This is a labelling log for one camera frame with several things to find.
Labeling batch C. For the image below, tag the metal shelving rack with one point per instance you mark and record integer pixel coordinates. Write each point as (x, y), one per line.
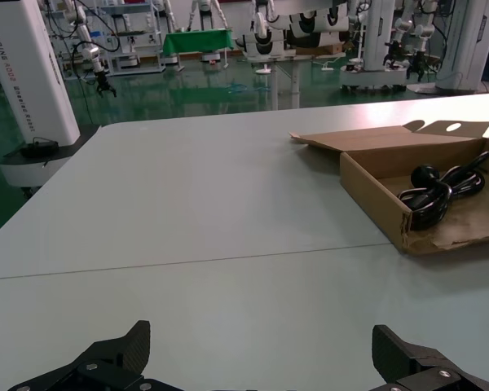
(132, 40)

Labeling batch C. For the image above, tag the white black curved shell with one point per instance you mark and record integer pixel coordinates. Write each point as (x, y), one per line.
(265, 40)
(318, 26)

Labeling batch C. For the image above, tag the small black device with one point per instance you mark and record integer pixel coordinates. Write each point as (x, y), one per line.
(38, 147)

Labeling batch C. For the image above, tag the grey pedestal table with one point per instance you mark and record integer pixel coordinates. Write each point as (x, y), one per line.
(294, 81)

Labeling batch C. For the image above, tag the green cloth covered table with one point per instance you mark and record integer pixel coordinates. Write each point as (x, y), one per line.
(195, 40)

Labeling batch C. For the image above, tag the large white tower robot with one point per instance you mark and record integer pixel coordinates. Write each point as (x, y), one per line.
(460, 40)

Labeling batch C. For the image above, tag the brown cardboard box torn rim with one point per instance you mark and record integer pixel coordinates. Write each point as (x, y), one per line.
(371, 183)

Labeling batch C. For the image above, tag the white column wheeled robot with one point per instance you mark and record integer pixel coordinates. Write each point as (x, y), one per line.
(24, 61)

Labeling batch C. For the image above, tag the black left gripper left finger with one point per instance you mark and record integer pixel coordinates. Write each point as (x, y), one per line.
(118, 358)

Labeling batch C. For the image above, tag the brown cardboard carton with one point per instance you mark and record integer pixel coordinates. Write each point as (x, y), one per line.
(322, 49)

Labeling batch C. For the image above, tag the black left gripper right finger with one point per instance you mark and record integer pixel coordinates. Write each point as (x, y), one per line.
(395, 354)

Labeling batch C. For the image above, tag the white robot arm black gripper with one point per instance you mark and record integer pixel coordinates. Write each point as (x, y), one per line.
(90, 53)

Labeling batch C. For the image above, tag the white round base stand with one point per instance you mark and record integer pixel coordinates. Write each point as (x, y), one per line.
(263, 71)
(328, 67)

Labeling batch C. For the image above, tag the white humanoid robot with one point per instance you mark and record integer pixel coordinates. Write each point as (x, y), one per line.
(261, 20)
(203, 10)
(165, 14)

